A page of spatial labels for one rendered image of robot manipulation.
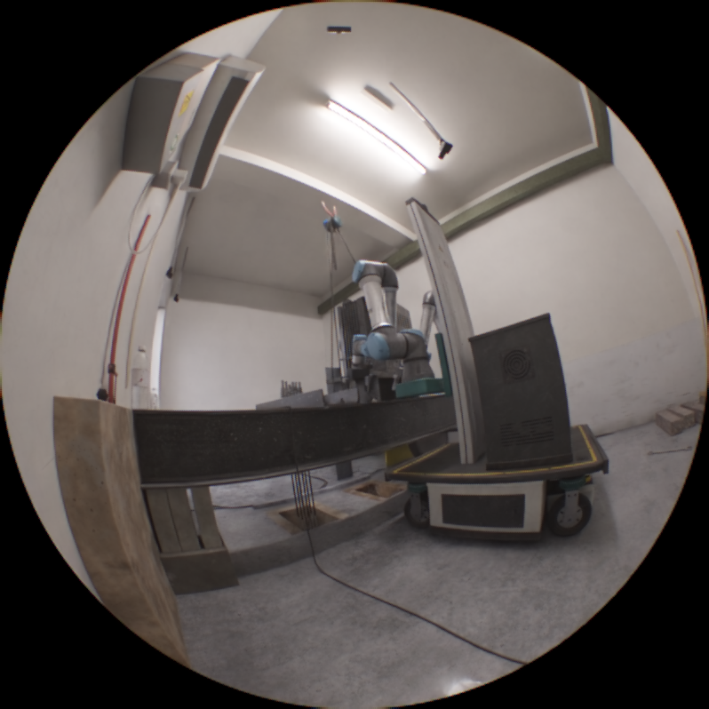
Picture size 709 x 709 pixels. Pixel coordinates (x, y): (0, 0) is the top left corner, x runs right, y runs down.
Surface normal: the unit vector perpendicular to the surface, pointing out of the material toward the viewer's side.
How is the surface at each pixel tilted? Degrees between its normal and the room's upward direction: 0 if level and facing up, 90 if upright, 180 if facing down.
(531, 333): 90
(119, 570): 90
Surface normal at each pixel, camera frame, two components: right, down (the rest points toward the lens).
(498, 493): -0.72, -0.08
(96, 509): 0.64, -0.25
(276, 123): 0.11, 0.97
